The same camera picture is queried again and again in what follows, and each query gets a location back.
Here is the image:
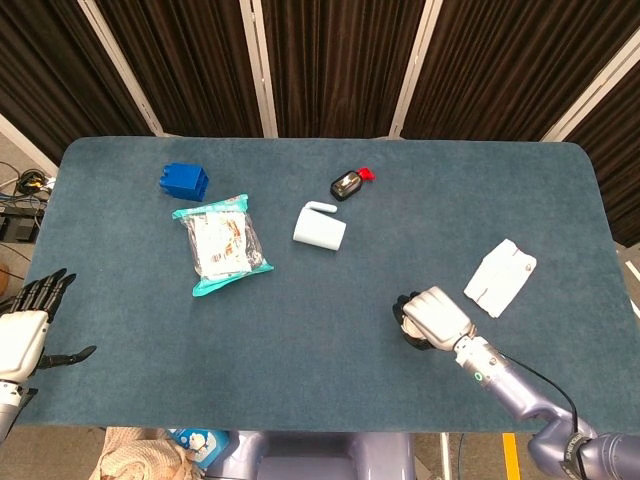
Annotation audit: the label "beige knitted cloth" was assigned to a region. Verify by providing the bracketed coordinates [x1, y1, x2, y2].
[92, 426, 201, 480]

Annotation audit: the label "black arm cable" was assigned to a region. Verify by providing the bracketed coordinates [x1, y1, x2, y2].
[498, 351, 582, 437]

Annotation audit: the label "blue-grey carpeted table top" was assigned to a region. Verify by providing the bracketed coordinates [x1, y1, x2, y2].
[9, 136, 629, 435]

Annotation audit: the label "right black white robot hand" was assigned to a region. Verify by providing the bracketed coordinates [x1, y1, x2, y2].
[391, 285, 475, 354]

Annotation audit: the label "blue plastic building block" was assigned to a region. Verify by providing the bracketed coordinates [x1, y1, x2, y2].
[158, 163, 211, 202]

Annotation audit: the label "white partition frame post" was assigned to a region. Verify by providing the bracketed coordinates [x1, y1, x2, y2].
[541, 28, 640, 143]
[75, 0, 169, 137]
[238, 0, 279, 139]
[388, 0, 444, 139]
[0, 113, 60, 174]

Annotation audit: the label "pale blue mug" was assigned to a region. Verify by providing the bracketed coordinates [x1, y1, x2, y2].
[292, 200, 348, 253]

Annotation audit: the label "white folded paper package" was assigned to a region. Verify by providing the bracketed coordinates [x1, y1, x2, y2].
[463, 238, 538, 319]

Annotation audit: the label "yellow floor tape strip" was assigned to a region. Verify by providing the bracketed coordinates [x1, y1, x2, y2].
[501, 433, 522, 480]

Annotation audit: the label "blue white cartoon package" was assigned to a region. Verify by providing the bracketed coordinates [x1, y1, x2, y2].
[167, 428, 231, 471]

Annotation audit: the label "teal clear snack bag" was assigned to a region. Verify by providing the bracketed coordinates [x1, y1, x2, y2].
[171, 193, 275, 298]

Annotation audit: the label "black bottle with red cap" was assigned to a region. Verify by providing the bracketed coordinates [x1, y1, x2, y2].
[329, 166, 378, 203]

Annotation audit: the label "black floor power box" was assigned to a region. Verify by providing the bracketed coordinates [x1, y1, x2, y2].
[0, 212, 44, 245]

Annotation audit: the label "tangled floor cables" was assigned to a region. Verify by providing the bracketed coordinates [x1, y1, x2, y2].
[0, 160, 57, 211]

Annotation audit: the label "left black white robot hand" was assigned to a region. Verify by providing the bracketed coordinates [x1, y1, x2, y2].
[0, 268, 98, 385]

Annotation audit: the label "dark brown curtain panel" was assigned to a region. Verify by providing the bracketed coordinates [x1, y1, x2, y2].
[0, 0, 156, 162]
[261, 0, 427, 139]
[564, 83, 640, 247]
[402, 0, 640, 142]
[94, 0, 265, 137]

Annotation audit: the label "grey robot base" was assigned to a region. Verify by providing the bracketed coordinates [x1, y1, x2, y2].
[204, 430, 416, 480]

